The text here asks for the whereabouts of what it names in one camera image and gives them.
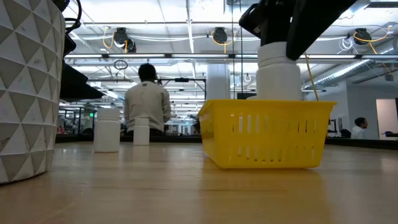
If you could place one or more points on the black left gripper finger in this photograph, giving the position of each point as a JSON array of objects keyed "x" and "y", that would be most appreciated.
[
  {"x": 275, "y": 21},
  {"x": 314, "y": 21}
]

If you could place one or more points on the white pill bottle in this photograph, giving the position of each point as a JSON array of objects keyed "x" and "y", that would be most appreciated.
[
  {"x": 276, "y": 77},
  {"x": 106, "y": 130},
  {"x": 141, "y": 132}
]

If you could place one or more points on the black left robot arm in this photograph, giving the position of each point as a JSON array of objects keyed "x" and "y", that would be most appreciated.
[{"x": 76, "y": 84}]

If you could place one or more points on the yellow slotted plastic basket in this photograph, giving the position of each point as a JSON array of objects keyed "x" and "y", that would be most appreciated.
[{"x": 264, "y": 133}]

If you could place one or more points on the white column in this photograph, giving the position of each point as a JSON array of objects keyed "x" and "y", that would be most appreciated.
[{"x": 217, "y": 81}]

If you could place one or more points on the person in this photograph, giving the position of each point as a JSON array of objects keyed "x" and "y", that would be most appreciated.
[
  {"x": 146, "y": 102},
  {"x": 359, "y": 129}
]

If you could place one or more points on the white faceted plant pot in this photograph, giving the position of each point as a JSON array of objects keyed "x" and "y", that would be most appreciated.
[{"x": 28, "y": 93}]

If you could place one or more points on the silver ventilation duct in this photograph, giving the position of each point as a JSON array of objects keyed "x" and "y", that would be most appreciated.
[{"x": 342, "y": 73}]

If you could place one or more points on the black background rig frame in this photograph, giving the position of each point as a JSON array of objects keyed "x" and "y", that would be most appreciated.
[{"x": 183, "y": 80}]

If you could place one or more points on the white wall panel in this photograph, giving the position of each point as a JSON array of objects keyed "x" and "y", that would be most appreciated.
[{"x": 385, "y": 118}]

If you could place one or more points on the black aluminium table frame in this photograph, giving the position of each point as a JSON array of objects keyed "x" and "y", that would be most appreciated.
[{"x": 174, "y": 139}]

